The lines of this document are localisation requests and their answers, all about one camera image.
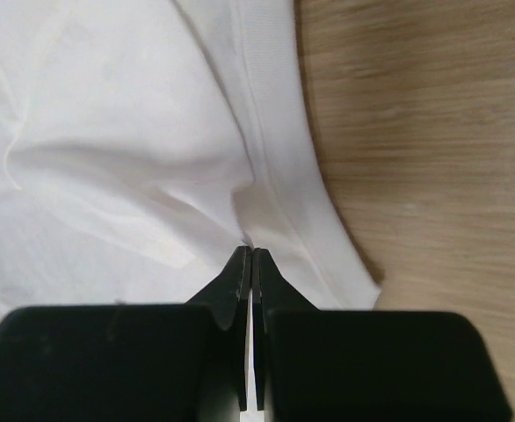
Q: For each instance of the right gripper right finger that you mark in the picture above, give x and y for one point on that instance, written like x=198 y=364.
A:
x=349 y=365

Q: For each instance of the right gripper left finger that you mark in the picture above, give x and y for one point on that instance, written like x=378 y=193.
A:
x=131 y=362

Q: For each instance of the white t shirt red print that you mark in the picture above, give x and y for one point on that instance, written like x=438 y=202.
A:
x=141 y=142

